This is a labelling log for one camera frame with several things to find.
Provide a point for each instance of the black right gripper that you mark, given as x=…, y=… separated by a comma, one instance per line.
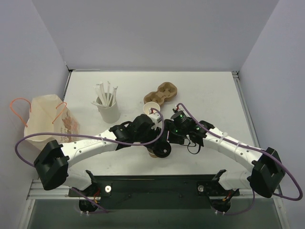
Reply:
x=168, y=127

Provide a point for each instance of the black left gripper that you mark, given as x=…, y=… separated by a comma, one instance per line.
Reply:
x=155, y=145

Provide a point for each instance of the black plastic cup lid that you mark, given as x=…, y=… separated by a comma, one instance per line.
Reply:
x=162, y=149

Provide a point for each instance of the single brown paper cup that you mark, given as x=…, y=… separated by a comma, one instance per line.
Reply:
x=151, y=153

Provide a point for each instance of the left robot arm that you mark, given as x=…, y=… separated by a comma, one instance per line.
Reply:
x=55, y=161

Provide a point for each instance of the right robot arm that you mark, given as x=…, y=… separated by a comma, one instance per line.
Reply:
x=262, y=174

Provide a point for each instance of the printed paper takeout bag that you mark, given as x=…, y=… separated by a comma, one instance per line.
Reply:
x=48, y=113

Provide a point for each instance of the stack of brown paper cups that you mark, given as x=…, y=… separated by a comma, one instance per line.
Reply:
x=147, y=108

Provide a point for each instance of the brown cardboard cup carrier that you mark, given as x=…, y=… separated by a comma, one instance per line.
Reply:
x=165, y=92

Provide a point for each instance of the white cylindrical straw holder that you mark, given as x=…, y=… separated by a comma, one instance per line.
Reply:
x=110, y=114

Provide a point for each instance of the white wrapped straw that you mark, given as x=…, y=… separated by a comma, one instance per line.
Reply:
x=108, y=93
x=113, y=96
x=99, y=94
x=103, y=93

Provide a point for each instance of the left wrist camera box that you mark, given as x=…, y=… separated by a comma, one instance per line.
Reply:
x=156, y=117

